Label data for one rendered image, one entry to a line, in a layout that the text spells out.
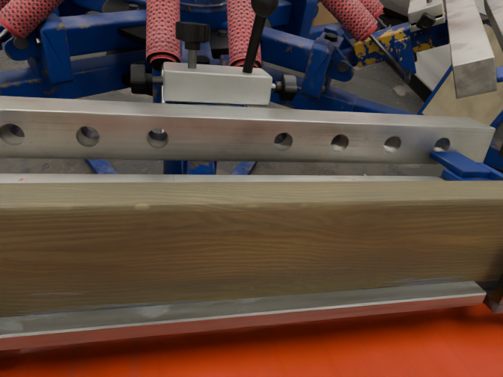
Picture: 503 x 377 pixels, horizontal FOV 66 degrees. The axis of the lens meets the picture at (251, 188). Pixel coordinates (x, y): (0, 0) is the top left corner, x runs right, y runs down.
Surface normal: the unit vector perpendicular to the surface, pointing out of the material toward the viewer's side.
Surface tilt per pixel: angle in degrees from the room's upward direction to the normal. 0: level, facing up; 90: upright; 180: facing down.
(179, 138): 74
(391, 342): 16
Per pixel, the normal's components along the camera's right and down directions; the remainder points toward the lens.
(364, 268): 0.22, 0.44
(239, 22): -0.25, -0.22
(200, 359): 0.10, -0.90
